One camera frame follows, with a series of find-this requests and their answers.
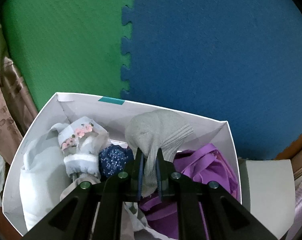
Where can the grey white underwear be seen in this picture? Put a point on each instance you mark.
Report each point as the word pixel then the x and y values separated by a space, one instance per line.
pixel 140 225

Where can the blue foam mat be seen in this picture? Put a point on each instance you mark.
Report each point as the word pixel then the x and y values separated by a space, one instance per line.
pixel 233 60

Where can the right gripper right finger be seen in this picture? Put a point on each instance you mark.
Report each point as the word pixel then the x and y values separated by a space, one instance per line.
pixel 158 172

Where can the brown satin curtain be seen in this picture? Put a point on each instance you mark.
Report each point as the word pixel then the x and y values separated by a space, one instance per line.
pixel 17 96

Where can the green foam mat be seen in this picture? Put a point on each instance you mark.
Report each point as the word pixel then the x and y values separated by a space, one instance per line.
pixel 67 45

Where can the grey sock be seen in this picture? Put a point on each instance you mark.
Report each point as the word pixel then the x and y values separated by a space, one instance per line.
pixel 152 131

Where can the dark navy underwear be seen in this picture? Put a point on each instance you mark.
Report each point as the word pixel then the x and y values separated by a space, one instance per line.
pixel 113 159

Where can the beige honeycomb underwear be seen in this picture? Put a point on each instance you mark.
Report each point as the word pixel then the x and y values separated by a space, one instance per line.
pixel 126 224

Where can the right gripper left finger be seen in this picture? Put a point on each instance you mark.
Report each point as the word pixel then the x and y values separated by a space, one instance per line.
pixel 140 157

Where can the white XINCCI shoe box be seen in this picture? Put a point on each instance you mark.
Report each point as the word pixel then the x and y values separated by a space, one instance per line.
pixel 114 115

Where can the white bra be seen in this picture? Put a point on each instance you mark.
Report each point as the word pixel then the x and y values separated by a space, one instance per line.
pixel 43 176

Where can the floral white underwear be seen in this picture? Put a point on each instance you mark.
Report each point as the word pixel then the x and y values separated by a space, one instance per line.
pixel 80 143

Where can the beige floral curtain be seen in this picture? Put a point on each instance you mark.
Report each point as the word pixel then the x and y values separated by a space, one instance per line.
pixel 1 119

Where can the purple bra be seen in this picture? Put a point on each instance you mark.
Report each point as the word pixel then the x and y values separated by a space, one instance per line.
pixel 203 165

